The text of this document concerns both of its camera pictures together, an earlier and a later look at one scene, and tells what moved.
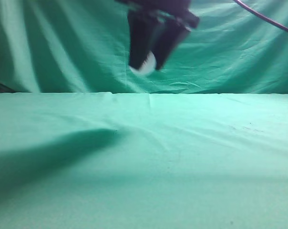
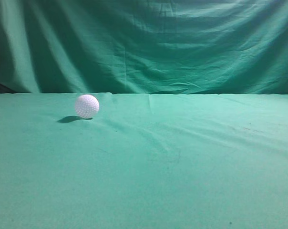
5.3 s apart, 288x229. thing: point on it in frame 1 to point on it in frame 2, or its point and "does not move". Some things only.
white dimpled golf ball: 148,67 to 87,106
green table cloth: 100,160 does not move
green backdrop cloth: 82,46 does not move
